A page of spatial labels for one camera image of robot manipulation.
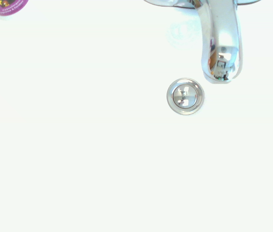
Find white ceramic sink basin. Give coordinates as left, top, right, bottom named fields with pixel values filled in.
left=0, top=0, right=273, bottom=232

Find chrome sink drain stopper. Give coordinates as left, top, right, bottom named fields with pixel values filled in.
left=166, top=77, right=205, bottom=116

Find chrome faucet spout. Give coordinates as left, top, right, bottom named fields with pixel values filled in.
left=143, top=0, right=263, bottom=85

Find purple labelled soap bottle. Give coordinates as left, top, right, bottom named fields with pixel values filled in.
left=0, top=0, right=30, bottom=17

